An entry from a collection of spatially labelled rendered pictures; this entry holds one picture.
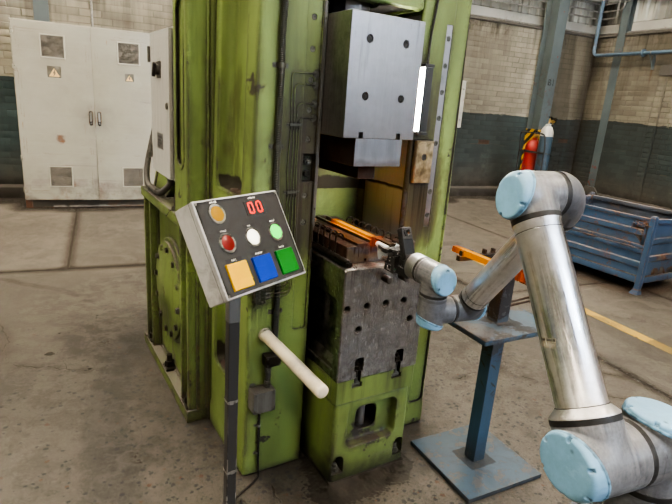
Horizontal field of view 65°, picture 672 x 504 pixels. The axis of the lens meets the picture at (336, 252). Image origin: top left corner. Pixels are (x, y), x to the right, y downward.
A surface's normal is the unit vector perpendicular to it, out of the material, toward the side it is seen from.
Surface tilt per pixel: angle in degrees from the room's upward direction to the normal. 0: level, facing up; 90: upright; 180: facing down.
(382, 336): 90
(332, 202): 90
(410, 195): 90
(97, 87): 90
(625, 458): 57
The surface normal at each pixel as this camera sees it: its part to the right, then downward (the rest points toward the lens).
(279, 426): 0.51, 0.27
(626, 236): -0.87, 0.07
